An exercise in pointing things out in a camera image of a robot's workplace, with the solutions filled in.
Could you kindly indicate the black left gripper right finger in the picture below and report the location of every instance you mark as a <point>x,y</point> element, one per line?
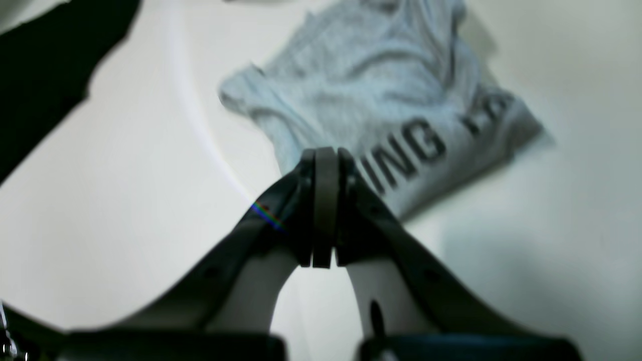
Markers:
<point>411,306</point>

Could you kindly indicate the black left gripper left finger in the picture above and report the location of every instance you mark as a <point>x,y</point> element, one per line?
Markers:
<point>223,307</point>

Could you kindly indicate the grey T-shirt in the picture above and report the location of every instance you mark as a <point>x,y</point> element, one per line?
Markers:
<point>393,83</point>

